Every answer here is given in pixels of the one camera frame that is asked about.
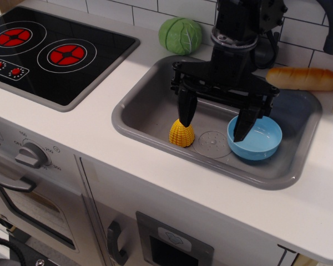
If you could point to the grey oven door handle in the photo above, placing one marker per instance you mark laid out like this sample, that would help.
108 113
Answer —
13 181

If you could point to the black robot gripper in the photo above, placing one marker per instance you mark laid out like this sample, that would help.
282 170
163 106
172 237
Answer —
226 79

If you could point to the green toy cabbage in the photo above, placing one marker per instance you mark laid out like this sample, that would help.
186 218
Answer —
181 36

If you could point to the grey dishwasher control panel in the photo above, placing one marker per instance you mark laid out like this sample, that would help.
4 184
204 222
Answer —
165 245

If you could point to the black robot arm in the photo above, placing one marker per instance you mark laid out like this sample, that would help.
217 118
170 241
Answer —
240 24

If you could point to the yellow toy corn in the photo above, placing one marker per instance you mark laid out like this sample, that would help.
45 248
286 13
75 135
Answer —
180 135

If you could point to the black toy stovetop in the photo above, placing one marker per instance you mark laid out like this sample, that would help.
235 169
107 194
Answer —
55 61

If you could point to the grey oven knob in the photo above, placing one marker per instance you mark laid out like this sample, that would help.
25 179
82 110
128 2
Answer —
31 155

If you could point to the toy bread loaf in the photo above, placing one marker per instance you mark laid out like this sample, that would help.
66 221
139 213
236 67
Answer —
312 79

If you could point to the blue plastic bowl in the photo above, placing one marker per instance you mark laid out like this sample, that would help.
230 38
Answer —
261 142

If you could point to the grey toy sink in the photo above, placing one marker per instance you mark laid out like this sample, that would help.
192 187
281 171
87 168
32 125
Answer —
148 111

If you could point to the dark grey cabinet handle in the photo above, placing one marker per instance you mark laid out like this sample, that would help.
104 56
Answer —
113 233

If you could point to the toy oven door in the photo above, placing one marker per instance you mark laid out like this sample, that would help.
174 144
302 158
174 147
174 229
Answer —
53 214

